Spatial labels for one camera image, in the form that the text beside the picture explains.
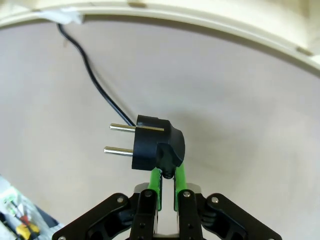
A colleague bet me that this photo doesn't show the wooden riser with white legs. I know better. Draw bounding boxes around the wooden riser with white legs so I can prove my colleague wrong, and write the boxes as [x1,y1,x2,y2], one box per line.
[0,6,76,29]

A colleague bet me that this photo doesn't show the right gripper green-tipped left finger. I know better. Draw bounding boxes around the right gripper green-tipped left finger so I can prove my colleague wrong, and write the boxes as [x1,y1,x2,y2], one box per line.
[51,167,164,240]

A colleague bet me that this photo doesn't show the yellow and black tool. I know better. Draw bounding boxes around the yellow and black tool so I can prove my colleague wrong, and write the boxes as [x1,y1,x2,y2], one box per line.
[15,222,40,238]

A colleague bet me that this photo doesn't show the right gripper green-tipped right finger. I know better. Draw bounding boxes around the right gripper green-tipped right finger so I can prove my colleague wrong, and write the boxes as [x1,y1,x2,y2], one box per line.
[173,162,284,240]

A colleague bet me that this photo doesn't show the black power plug with cable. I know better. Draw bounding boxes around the black power plug with cable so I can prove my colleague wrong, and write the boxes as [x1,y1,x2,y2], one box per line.
[56,21,187,180]

